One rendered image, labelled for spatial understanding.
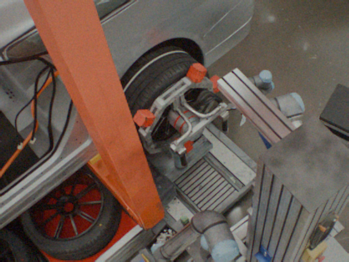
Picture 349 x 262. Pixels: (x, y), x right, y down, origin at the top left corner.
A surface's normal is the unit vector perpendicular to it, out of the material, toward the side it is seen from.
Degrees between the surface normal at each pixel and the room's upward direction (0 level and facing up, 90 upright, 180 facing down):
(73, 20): 90
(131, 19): 81
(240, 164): 0
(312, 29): 0
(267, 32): 0
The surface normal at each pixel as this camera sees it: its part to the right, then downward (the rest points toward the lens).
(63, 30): 0.65, 0.62
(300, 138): -0.11, -0.49
